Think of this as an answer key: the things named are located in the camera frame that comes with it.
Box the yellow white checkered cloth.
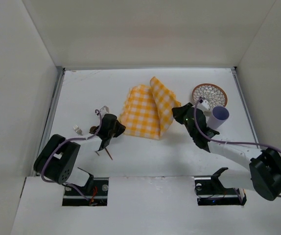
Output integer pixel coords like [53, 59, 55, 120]
[119, 77, 181, 140]

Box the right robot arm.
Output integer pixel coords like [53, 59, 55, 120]
[172, 103, 281, 201]

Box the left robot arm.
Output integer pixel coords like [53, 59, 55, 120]
[33, 113, 126, 195]

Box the copper spoon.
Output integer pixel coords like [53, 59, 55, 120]
[89, 126, 113, 160]

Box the silver copper fork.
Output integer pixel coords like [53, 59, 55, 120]
[73, 125, 83, 136]

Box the lavender paper cup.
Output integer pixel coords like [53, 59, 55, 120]
[207, 106, 230, 130]

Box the patterned ceramic plate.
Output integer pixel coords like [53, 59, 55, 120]
[192, 83, 228, 113]

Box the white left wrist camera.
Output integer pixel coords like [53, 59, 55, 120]
[99, 105, 109, 116]

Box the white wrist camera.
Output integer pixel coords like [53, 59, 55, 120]
[99, 105, 109, 116]
[198, 99, 211, 112]

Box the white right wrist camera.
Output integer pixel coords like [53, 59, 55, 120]
[198, 99, 211, 112]

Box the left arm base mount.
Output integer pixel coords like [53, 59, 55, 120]
[62, 168, 109, 207]

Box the left aluminium table rail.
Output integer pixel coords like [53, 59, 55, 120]
[30, 66, 66, 177]

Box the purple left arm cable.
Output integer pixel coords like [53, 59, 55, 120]
[40, 109, 107, 201]

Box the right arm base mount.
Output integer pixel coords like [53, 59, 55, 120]
[194, 167, 247, 206]

